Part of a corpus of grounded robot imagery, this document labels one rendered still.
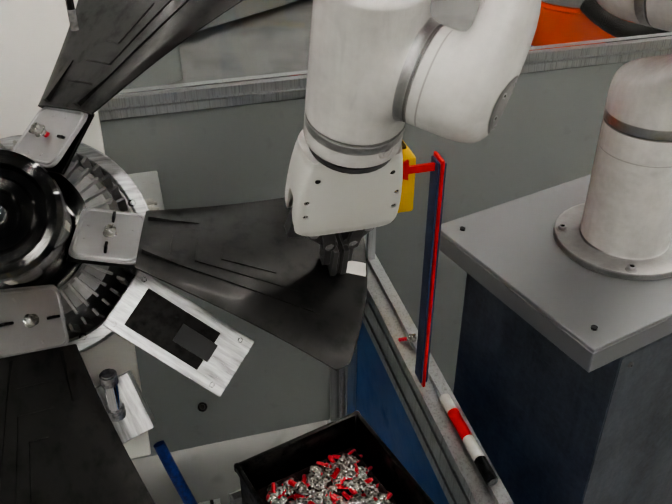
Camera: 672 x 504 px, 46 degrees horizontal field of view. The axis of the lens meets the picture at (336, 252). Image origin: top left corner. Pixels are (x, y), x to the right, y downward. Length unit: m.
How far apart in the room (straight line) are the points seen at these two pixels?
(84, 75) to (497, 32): 0.43
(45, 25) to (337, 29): 0.60
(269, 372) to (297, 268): 1.17
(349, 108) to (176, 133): 0.98
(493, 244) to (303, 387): 0.98
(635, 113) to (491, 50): 0.50
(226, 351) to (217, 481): 1.20
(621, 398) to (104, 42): 0.76
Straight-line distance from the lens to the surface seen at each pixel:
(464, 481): 0.96
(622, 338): 1.02
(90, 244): 0.80
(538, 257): 1.13
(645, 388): 1.15
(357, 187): 0.69
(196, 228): 0.82
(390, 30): 0.57
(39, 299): 0.83
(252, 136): 1.59
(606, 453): 1.19
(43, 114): 0.87
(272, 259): 0.80
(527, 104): 1.78
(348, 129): 0.62
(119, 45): 0.84
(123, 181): 1.00
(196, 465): 2.12
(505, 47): 0.57
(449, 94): 0.57
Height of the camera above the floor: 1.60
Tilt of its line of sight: 35 degrees down
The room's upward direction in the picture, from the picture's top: straight up
